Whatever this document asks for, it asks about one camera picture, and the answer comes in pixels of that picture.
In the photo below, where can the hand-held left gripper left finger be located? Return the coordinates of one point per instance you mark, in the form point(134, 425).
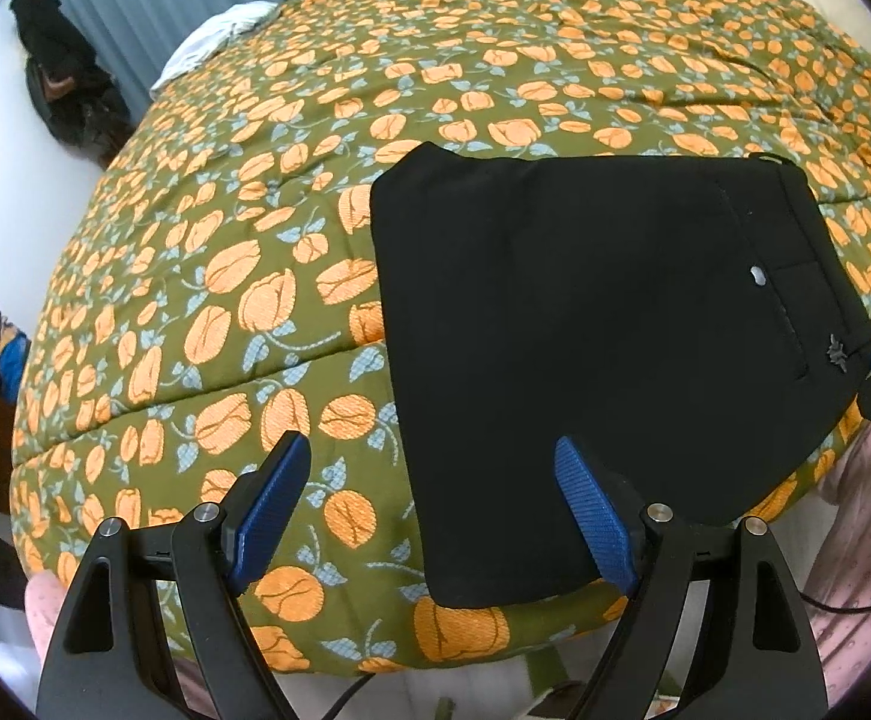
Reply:
point(270, 517)

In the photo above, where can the white cloth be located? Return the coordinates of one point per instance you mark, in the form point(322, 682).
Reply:
point(214, 34)

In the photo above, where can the black pants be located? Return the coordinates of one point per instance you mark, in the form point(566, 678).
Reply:
point(593, 315)

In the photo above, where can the black hanging bag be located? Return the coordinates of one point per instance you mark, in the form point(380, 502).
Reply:
point(67, 82)

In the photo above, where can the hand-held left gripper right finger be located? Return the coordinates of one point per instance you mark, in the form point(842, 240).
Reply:
point(593, 517)

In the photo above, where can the green orange floral blanket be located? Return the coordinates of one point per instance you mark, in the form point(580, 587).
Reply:
point(255, 240)

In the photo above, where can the person's right leg pink pajamas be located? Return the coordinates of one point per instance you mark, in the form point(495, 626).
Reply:
point(870, 540)

